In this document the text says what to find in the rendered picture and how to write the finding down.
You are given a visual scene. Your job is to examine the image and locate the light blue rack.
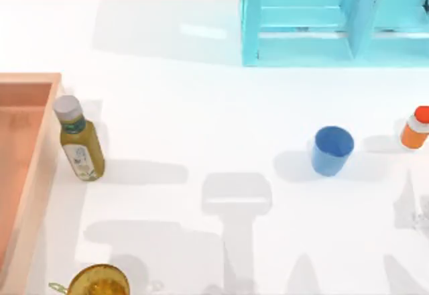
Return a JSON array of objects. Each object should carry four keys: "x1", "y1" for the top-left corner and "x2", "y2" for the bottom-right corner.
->
[{"x1": 240, "y1": 0, "x2": 429, "y2": 68}]

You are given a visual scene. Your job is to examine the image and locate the blue cup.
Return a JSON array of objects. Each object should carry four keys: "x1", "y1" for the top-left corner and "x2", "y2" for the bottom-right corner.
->
[{"x1": 311, "y1": 126, "x2": 355, "y2": 177}]

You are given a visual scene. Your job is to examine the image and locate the orange bottle with red cap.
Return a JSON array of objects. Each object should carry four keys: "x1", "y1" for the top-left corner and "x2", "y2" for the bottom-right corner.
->
[{"x1": 400, "y1": 105, "x2": 429, "y2": 150}]

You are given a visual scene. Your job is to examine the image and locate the green bottle with grey cap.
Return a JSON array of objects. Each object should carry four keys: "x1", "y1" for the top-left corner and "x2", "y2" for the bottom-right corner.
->
[{"x1": 52, "y1": 95, "x2": 105, "y2": 182}]

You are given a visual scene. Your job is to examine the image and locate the shallow salmon-coloured box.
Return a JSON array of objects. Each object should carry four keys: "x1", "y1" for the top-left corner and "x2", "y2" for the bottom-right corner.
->
[{"x1": 0, "y1": 72, "x2": 62, "y2": 272}]

